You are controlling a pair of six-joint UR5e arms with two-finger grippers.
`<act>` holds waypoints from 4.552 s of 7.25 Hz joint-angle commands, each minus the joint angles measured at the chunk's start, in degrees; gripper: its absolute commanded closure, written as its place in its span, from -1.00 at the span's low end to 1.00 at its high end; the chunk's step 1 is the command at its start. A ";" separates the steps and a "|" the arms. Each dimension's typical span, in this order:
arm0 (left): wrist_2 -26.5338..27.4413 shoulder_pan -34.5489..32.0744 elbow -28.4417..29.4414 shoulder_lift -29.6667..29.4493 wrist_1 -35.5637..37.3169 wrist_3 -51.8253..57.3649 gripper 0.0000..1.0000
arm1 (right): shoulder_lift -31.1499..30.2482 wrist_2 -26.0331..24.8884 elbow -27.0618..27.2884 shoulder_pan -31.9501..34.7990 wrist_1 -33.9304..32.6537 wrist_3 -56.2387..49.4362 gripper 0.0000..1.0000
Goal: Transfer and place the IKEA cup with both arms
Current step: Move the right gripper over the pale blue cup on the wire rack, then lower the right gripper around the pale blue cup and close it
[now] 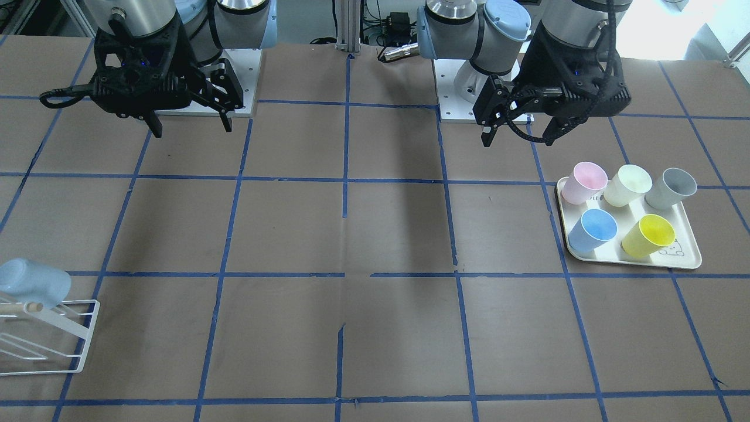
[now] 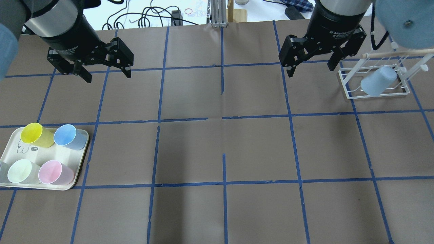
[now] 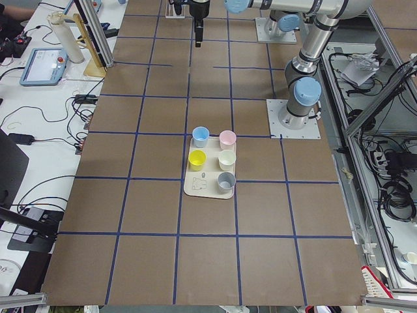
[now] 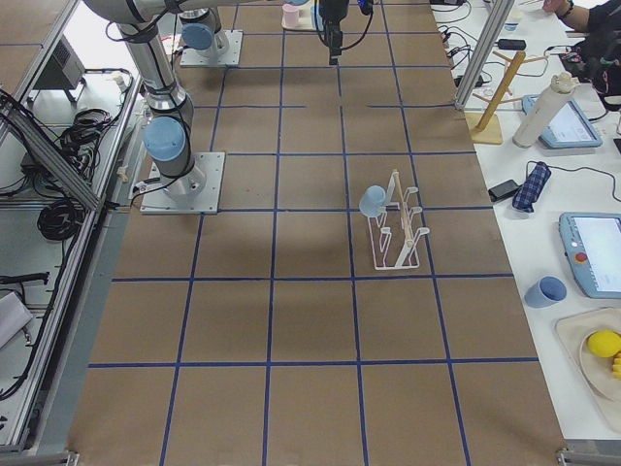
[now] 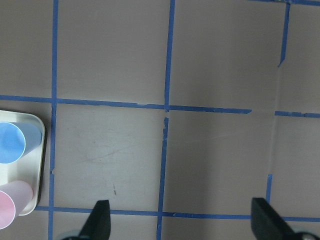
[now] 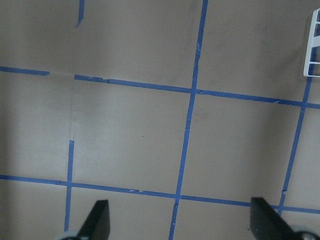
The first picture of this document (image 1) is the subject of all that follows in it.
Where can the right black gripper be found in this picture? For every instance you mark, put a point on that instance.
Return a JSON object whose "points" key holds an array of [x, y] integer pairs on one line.
{"points": [[186, 54]]}

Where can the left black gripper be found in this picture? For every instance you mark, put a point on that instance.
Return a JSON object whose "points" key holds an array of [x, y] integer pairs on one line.
{"points": [[538, 65]]}

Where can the light blue cup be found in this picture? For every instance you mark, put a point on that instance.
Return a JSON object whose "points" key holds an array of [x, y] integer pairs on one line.
{"points": [[30, 281]]}

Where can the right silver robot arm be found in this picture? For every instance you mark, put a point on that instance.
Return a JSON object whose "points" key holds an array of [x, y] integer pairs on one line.
{"points": [[211, 26]]}

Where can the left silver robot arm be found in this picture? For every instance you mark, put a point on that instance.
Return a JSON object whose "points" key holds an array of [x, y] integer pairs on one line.
{"points": [[495, 35]]}

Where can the pink plastic cup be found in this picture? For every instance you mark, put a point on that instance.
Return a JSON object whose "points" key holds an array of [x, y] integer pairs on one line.
{"points": [[586, 180]]}

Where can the cream plastic cup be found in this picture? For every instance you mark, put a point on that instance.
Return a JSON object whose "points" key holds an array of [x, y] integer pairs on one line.
{"points": [[629, 183]]}

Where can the blue plastic cup on tray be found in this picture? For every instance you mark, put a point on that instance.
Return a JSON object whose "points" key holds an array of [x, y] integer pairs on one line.
{"points": [[595, 228]]}

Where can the grey plastic cup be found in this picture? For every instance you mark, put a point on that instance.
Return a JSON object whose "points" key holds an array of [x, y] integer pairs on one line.
{"points": [[672, 187]]}

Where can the yellow plastic cup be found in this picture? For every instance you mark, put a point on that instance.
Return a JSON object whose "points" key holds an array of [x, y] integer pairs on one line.
{"points": [[650, 234]]}

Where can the cream plastic tray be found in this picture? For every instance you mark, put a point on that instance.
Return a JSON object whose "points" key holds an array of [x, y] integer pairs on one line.
{"points": [[682, 254]]}

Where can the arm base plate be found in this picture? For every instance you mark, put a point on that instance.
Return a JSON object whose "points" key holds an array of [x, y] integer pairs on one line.
{"points": [[458, 86], [247, 65]]}

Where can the white wire cup rack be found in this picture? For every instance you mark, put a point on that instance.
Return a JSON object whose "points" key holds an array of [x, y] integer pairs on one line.
{"points": [[41, 341]]}

